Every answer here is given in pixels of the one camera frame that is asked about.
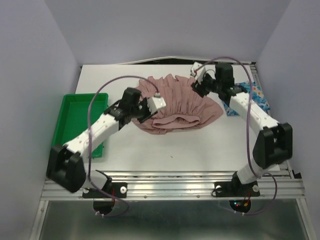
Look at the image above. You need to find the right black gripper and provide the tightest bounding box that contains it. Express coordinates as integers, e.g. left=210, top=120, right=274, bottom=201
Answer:
left=190, top=72, right=222, bottom=98

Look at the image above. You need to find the pink skirt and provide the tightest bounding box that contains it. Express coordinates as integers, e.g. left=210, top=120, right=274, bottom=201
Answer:
left=131, top=74, right=224, bottom=135

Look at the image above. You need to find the blue floral skirt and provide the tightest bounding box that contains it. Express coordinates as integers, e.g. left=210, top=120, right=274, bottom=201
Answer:
left=223, top=81, right=271, bottom=116

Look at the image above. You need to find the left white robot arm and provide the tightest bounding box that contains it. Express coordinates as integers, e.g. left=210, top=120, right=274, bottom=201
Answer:
left=46, top=87, right=161, bottom=197

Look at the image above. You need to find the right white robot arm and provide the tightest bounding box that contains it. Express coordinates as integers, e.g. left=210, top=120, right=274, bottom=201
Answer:
left=190, top=62, right=293, bottom=195

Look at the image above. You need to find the green plastic bin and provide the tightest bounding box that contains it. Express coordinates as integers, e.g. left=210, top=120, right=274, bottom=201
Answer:
left=51, top=93, right=109, bottom=158

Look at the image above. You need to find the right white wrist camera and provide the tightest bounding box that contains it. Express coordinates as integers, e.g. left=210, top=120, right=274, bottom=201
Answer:
left=190, top=61, right=207, bottom=84

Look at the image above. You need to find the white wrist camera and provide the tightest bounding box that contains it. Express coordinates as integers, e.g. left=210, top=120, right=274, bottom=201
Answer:
left=147, top=96, right=166, bottom=114
left=190, top=61, right=207, bottom=84

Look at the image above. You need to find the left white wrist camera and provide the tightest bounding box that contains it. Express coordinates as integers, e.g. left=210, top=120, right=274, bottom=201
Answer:
left=147, top=96, right=166, bottom=114

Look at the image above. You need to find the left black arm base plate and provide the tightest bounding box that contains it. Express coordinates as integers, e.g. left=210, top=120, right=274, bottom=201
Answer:
left=82, top=181, right=128, bottom=199

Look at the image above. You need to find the aluminium table frame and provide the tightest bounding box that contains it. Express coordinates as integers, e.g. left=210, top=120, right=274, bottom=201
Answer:
left=29, top=61, right=318, bottom=240

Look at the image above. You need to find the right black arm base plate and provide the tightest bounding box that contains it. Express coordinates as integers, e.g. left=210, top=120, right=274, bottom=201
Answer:
left=212, top=181, right=261, bottom=198

